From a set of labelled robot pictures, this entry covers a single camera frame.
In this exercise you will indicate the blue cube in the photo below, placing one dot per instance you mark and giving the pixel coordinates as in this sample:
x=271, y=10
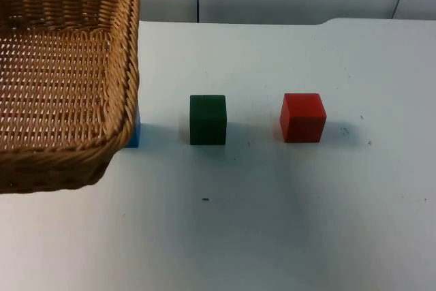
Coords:
x=135, y=134

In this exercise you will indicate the brown wicker basket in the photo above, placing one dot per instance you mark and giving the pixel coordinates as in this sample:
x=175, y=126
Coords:
x=58, y=76

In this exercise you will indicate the green cube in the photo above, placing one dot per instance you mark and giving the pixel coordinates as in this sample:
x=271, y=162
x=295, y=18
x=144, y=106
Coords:
x=207, y=120

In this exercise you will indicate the red cube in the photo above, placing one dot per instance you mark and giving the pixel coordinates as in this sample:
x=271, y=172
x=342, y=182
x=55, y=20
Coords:
x=301, y=119

